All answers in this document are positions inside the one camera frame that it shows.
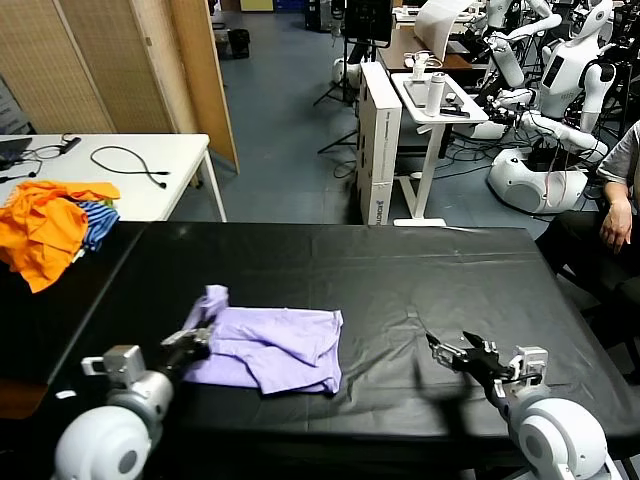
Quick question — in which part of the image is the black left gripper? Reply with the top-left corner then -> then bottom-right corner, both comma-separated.
160,326 -> 214,377

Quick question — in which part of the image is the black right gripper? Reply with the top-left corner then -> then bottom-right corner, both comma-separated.
425,330 -> 516,397

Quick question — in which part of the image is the lavender t-shirt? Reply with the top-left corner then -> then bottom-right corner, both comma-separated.
182,284 -> 345,397

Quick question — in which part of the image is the person's forearm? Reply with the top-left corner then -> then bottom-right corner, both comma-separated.
603,178 -> 632,206

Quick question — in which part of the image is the person's bare hand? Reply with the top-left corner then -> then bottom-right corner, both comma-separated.
598,192 -> 634,254

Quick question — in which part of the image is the black table cover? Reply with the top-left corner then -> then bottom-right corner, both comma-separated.
0,222 -> 146,386
29,221 -> 640,451

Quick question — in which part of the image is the blue striped garment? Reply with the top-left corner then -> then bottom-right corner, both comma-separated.
74,199 -> 121,253

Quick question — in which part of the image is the white table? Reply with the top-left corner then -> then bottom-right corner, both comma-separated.
0,133 -> 229,224

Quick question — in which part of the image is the seated person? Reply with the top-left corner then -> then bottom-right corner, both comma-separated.
534,209 -> 640,361

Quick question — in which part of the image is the orange garment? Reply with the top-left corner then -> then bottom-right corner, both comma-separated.
0,180 -> 121,294

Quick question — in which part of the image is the white standing desk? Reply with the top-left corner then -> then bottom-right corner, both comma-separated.
389,72 -> 490,229

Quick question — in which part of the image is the tall white cardboard box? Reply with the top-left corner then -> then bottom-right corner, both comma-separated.
357,60 -> 403,226

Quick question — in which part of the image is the grey person's shirt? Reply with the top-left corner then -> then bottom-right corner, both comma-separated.
597,119 -> 640,201

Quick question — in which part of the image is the white water bottle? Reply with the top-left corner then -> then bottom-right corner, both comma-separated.
424,71 -> 447,118

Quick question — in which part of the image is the dark laptop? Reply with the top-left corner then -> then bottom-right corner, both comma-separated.
0,137 -> 34,171

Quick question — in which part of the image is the grey tablet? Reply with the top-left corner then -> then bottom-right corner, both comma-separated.
402,78 -> 469,109

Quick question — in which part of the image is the white humanoid robot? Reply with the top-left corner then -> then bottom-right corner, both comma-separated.
487,0 -> 617,215

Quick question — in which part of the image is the wooden folding screen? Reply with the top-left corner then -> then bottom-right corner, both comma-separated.
0,0 -> 240,175

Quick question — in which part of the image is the black waste bin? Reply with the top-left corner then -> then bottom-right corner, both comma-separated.
227,28 -> 251,60

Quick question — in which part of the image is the black tripod stand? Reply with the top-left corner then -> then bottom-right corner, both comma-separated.
312,37 -> 361,107

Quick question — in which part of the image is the brown wooden desk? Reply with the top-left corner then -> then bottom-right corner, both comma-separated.
377,27 -> 489,74

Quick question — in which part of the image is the curved white panel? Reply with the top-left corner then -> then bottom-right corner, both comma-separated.
414,0 -> 474,62

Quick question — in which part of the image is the black monitor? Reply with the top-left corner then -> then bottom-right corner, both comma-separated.
344,0 -> 394,41

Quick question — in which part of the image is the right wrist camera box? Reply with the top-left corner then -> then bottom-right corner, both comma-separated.
492,345 -> 550,396

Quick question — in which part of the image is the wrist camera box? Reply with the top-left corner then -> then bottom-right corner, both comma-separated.
81,344 -> 147,386
492,345 -> 550,396

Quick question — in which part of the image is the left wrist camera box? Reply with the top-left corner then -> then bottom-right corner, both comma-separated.
81,344 -> 147,386

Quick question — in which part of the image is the thick black cable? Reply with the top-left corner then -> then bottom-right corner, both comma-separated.
89,145 -> 170,190

